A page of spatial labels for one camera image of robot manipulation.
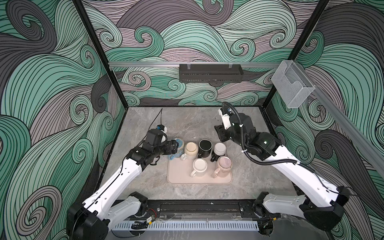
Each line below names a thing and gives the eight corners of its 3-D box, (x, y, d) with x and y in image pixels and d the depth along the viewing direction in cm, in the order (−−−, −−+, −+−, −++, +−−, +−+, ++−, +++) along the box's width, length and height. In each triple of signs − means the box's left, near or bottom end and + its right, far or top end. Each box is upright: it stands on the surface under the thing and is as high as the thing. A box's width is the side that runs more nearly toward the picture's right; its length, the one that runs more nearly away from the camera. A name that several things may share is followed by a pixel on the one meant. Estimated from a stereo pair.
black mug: (197, 160, 93) (198, 152, 85) (197, 147, 99) (198, 139, 91) (211, 160, 93) (213, 152, 85) (209, 147, 99) (211, 139, 91)
